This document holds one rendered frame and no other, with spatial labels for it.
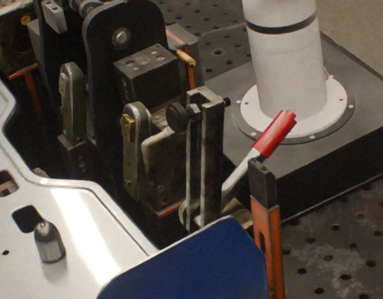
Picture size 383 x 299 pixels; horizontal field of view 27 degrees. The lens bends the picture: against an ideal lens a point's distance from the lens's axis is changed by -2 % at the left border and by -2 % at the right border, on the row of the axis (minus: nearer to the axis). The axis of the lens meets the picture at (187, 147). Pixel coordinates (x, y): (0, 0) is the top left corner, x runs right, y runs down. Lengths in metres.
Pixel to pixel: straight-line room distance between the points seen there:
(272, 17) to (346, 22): 2.01
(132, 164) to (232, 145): 0.40
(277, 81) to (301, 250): 0.28
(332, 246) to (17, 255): 0.56
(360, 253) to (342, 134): 0.20
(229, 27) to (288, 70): 0.59
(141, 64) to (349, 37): 2.21
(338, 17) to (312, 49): 1.98
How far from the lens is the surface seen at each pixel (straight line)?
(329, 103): 1.42
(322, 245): 1.34
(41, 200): 1.04
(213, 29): 1.91
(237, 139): 1.39
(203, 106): 0.77
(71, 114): 1.11
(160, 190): 1.03
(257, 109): 1.43
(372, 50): 3.10
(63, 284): 0.93
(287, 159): 1.33
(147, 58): 1.03
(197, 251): 0.47
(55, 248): 0.94
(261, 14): 1.28
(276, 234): 0.76
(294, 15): 1.28
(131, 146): 0.99
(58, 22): 1.12
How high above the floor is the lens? 1.66
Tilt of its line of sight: 38 degrees down
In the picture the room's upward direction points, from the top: 9 degrees counter-clockwise
